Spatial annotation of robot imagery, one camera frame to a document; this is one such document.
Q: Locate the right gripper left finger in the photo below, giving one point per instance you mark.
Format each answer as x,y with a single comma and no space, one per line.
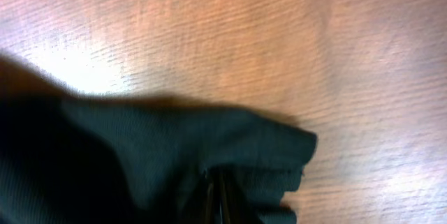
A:
200,206

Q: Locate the black polo shirt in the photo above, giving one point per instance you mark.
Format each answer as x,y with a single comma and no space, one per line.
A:
79,161

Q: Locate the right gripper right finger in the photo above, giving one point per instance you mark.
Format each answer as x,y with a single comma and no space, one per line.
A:
235,208

